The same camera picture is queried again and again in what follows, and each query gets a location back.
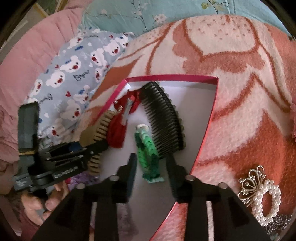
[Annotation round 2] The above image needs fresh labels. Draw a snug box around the beige claw hair clip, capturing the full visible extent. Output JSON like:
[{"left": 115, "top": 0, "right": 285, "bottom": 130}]
[{"left": 79, "top": 110, "right": 116, "bottom": 176}]

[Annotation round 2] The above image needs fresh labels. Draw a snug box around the pearl crown hair clip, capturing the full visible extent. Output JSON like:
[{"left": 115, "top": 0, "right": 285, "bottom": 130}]
[{"left": 237, "top": 165, "right": 281, "bottom": 227}]

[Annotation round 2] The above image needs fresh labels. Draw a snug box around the green braided hair clip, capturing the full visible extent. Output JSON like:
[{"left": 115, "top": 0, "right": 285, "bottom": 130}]
[{"left": 134, "top": 124, "right": 164, "bottom": 183}]

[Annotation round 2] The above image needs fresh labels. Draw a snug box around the red cardboard box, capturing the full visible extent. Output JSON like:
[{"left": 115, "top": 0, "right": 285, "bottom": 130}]
[{"left": 99, "top": 75, "right": 217, "bottom": 240}]

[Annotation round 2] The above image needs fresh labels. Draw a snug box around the pink ruffled scrunchie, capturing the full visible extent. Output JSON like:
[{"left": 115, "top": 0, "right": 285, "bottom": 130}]
[{"left": 290, "top": 95, "right": 296, "bottom": 138}]

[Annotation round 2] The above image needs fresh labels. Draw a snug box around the left hand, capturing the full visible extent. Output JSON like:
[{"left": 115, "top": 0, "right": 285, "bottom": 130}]
[{"left": 21, "top": 181, "right": 69, "bottom": 226}]

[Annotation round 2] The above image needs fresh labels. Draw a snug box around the purple flower hair clip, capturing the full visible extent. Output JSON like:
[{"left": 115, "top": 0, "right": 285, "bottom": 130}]
[{"left": 66, "top": 171, "right": 100, "bottom": 190}]

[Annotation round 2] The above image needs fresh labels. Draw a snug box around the silver rhinestone hair clip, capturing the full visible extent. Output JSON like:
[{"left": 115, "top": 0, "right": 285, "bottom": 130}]
[{"left": 263, "top": 214, "right": 292, "bottom": 241}]

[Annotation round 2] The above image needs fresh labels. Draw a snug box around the bear print pillow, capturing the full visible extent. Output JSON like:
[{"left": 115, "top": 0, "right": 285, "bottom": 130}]
[{"left": 25, "top": 29, "right": 134, "bottom": 149}]

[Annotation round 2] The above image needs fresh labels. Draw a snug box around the red bow hair clip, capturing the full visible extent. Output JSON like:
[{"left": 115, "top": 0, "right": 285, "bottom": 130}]
[{"left": 107, "top": 89, "right": 141, "bottom": 149}]

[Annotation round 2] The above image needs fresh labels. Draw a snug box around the pink quilt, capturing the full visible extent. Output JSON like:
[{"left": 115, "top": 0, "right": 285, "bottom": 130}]
[{"left": 0, "top": 6, "right": 88, "bottom": 195}]

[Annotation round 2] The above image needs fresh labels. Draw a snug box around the black comb hair clip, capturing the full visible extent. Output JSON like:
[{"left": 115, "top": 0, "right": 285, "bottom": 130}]
[{"left": 140, "top": 81, "right": 186, "bottom": 159}]

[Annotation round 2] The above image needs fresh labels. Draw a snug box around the red and white blanket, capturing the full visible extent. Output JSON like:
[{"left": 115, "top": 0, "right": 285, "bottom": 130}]
[{"left": 87, "top": 14, "right": 296, "bottom": 241}]

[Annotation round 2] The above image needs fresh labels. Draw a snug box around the blue floral duvet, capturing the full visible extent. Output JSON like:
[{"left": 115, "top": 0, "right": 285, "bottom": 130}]
[{"left": 81, "top": 0, "right": 288, "bottom": 36}]

